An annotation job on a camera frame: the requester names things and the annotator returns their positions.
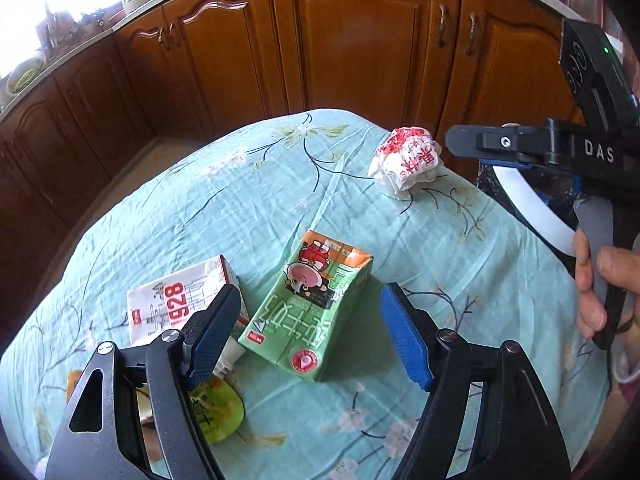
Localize black bin with white rim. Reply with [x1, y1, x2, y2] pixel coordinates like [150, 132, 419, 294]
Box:
[477, 160, 586, 281]

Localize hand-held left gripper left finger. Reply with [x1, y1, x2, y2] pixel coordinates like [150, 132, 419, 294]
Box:
[44, 284, 242, 480]

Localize green colander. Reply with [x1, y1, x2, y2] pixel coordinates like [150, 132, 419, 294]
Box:
[5, 55, 46, 96]

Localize white carton with red print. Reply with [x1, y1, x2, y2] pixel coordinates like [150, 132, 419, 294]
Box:
[127, 255, 251, 376]

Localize green drink carton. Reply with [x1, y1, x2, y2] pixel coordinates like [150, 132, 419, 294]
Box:
[236, 230, 375, 383]

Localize person's right hand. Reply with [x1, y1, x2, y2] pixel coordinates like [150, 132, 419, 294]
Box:
[574, 227, 640, 341]

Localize yellow green snack pouch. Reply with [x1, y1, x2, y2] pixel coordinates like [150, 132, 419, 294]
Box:
[135, 380, 247, 445]

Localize dish rack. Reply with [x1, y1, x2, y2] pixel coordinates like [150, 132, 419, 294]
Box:
[42, 5, 116, 43]

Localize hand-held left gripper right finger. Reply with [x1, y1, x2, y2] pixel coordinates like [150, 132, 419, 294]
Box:
[380, 282, 572, 480]

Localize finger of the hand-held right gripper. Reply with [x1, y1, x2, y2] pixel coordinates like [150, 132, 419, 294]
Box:
[477, 158, 533, 170]
[446, 119, 572, 167]

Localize wooden lower cabinets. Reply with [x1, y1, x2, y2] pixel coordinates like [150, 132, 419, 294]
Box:
[0, 0, 586, 346]

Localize white red paper wrapper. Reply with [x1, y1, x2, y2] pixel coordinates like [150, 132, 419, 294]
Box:
[367, 126, 445, 201]

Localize light green floral tablecloth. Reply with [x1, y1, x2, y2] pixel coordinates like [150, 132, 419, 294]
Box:
[0, 107, 613, 480]

